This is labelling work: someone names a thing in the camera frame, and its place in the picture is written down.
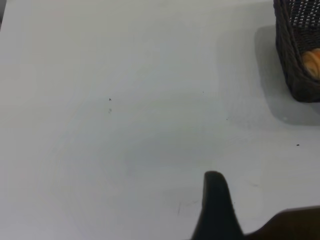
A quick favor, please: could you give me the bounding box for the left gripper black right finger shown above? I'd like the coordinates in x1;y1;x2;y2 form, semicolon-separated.
243;204;320;240

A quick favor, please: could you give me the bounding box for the dark brown woven basket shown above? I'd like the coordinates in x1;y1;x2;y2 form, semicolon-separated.
273;0;320;103

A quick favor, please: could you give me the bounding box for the striped orange bread roll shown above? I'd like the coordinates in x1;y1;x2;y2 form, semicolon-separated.
301;47;320;81

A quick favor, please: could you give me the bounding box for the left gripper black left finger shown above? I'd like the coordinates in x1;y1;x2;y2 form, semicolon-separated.
191;171;245;240

